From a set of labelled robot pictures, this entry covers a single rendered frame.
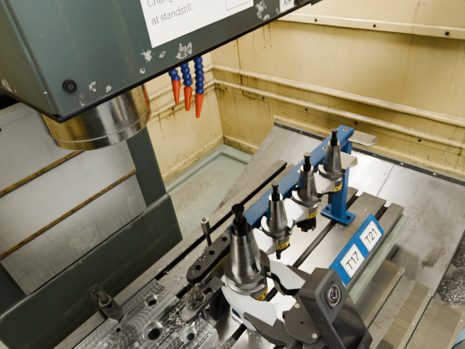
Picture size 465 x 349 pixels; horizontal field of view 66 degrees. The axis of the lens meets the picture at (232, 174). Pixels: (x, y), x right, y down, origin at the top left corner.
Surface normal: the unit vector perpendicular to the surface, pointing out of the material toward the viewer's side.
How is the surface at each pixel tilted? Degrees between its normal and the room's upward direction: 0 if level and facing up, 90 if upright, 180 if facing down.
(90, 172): 90
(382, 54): 90
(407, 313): 8
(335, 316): 61
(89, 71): 90
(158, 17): 90
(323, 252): 0
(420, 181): 24
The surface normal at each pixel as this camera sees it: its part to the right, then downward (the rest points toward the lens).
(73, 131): -0.11, 0.62
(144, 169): 0.74, 0.34
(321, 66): -0.66, 0.52
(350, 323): 0.61, -0.10
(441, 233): -0.38, -0.51
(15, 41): -0.33, 0.61
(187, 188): -0.11, -0.79
